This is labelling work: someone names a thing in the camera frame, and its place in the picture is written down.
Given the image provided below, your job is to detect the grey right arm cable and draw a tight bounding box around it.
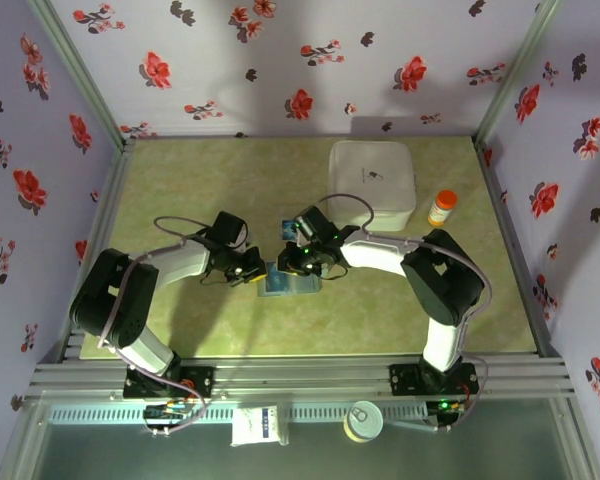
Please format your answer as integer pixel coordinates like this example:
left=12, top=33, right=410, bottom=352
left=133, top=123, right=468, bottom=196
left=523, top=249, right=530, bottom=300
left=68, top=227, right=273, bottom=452
left=317, top=192, right=494, bottom=432

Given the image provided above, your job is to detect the blue plastic card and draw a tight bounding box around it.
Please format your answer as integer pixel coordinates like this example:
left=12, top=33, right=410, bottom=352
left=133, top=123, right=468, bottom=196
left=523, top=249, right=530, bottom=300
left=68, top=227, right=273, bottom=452
left=265, top=260, right=295, bottom=295

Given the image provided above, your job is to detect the wide aluminium base rail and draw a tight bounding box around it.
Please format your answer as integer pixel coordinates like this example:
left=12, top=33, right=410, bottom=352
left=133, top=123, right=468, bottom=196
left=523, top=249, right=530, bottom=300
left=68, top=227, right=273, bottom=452
left=23, top=353, right=577, bottom=401

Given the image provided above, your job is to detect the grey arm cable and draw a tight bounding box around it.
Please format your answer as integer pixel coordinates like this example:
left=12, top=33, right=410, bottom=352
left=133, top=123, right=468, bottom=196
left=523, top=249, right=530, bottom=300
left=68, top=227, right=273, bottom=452
left=317, top=192, right=494, bottom=432
left=97, top=215, right=216, bottom=436

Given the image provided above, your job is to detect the orange pill bottle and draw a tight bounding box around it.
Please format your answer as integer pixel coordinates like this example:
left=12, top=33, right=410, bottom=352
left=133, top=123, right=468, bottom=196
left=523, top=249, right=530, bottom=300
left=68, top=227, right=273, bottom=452
left=427, top=188, right=459, bottom=229

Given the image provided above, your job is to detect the tin can with pull tab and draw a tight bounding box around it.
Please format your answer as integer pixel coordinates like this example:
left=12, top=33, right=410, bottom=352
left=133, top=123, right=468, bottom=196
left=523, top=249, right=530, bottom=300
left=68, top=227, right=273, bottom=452
left=342, top=399, right=385, bottom=444

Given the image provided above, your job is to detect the white square container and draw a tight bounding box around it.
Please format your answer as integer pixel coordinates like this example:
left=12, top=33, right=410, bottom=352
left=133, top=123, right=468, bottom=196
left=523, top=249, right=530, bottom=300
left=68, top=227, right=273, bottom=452
left=327, top=140, right=416, bottom=232

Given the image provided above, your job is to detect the grey-green card holder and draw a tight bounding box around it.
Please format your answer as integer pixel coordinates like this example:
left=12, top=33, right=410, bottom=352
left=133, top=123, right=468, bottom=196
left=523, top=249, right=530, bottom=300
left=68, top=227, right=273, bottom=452
left=257, top=259, right=324, bottom=300

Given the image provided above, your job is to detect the grey left arm cable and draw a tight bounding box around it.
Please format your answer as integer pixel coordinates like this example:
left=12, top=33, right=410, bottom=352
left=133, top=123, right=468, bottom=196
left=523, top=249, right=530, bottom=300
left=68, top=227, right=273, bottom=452
left=97, top=215, right=216, bottom=436

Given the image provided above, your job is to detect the aluminium corner post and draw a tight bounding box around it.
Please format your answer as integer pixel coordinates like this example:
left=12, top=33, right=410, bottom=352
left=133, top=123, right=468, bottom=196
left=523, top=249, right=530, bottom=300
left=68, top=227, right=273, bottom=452
left=27, top=0, right=136, bottom=151
left=472, top=0, right=561, bottom=146

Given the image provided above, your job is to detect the aluminium side rail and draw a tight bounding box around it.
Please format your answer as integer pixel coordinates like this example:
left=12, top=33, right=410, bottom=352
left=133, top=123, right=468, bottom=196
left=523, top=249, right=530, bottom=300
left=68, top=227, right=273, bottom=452
left=54, top=139, right=137, bottom=364
left=472, top=137, right=564, bottom=359

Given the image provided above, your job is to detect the white paper packet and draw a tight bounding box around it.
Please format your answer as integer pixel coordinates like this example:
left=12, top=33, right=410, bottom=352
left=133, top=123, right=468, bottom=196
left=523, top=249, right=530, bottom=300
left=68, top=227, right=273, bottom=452
left=229, top=405, right=281, bottom=448

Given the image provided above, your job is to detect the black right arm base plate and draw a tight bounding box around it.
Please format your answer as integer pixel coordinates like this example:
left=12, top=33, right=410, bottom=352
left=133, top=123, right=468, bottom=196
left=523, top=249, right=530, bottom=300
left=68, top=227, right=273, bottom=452
left=388, top=363, right=479, bottom=399

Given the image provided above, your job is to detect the grey slotted cable duct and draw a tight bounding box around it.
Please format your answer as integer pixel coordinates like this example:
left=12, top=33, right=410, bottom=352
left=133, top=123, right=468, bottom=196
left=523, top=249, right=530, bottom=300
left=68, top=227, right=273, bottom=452
left=47, top=402, right=431, bottom=426

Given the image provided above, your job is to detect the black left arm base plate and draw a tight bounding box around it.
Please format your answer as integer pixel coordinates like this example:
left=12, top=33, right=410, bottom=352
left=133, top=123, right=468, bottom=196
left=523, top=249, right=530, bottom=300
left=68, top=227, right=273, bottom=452
left=123, top=366, right=216, bottom=400

